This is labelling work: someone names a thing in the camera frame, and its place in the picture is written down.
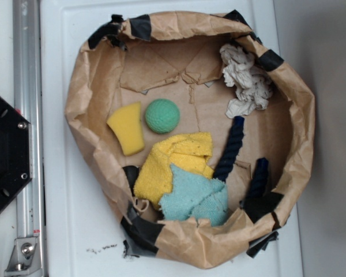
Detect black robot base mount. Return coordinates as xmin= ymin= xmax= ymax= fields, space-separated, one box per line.
xmin=0 ymin=97 xmax=32 ymax=213

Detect green foam ball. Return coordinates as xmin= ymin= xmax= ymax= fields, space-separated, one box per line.
xmin=145 ymin=99 xmax=180 ymax=134

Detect yellow terry cloth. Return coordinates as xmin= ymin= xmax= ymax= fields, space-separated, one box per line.
xmin=134 ymin=132 xmax=213 ymax=210

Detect crumpled white paper towel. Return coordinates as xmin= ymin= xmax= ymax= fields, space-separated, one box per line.
xmin=220 ymin=44 xmax=273 ymax=119

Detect dark blue rope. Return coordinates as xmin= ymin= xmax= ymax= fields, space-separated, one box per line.
xmin=213 ymin=115 xmax=270 ymax=200

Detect light blue terry cloth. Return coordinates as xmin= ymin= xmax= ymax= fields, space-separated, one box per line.
xmin=159 ymin=164 xmax=228 ymax=227

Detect brown paper bag bin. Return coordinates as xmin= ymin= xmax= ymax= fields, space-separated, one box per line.
xmin=65 ymin=11 xmax=315 ymax=269

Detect yellow sponge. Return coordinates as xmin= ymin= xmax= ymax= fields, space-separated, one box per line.
xmin=107 ymin=102 xmax=145 ymax=156

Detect metal corner bracket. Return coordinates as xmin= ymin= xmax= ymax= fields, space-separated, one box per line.
xmin=4 ymin=237 xmax=43 ymax=276

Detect aluminium extrusion rail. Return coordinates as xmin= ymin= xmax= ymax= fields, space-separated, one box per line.
xmin=13 ymin=1 xmax=47 ymax=276

